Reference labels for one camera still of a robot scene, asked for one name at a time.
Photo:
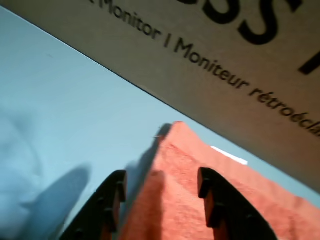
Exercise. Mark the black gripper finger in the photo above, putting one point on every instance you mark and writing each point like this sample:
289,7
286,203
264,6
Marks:
100,212
237,215

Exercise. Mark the orange terry towel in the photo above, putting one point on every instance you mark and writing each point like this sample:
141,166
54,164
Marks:
180,190

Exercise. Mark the cardboard monitor box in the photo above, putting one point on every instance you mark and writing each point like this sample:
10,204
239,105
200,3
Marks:
225,62

